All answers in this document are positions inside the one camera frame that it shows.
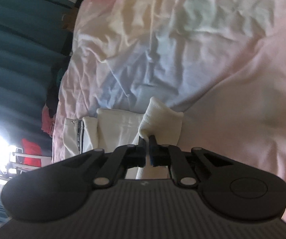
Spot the white clothes drying rack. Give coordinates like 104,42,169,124
6,148,51,175

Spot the teal window curtain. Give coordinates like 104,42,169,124
0,0,75,130

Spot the pastel pink blue duvet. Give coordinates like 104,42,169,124
52,0,286,221

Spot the red fabric on rack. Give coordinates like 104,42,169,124
21,139,42,167

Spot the brown cardboard box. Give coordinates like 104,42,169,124
61,7,78,32

